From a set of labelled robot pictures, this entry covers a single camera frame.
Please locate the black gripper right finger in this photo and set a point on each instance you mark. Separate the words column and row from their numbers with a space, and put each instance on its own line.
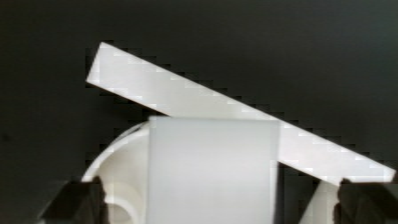
column 366, row 203

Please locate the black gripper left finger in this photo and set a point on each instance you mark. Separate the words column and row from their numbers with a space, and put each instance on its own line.
column 77, row 207

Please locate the white right fence bar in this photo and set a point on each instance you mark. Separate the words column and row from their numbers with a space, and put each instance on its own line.
column 173, row 95

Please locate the white stool leg block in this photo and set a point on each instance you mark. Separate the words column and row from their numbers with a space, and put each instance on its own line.
column 212, row 171

